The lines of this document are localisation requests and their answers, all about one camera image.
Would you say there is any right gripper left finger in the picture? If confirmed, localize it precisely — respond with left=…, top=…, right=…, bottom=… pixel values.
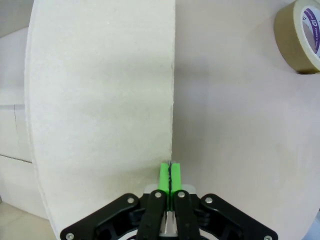
left=59, top=162, right=172, bottom=240

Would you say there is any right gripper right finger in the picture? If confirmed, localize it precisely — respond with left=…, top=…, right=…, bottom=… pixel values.
left=170, top=162, right=278, bottom=240

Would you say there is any brown packing tape roll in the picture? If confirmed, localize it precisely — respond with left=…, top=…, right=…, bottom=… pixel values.
left=273, top=0, right=320, bottom=75

